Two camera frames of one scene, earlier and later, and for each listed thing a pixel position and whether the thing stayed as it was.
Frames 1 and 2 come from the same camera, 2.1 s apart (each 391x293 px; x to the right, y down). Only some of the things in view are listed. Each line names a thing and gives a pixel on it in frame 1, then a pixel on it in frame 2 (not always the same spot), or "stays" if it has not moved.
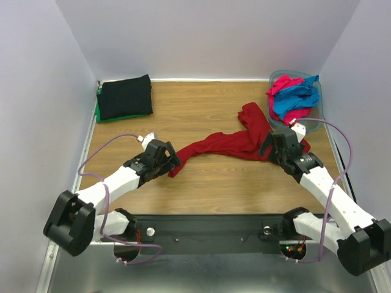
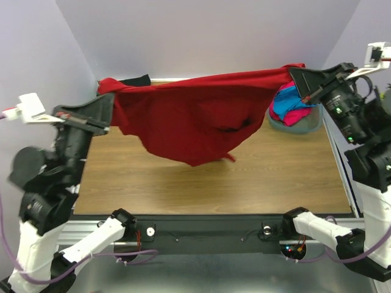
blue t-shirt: [305, 94] stays
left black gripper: [173, 159] -> [97, 113]
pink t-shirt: [280, 83] stays
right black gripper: [275, 145] -> [319, 90]
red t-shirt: [245, 143] -> [196, 122]
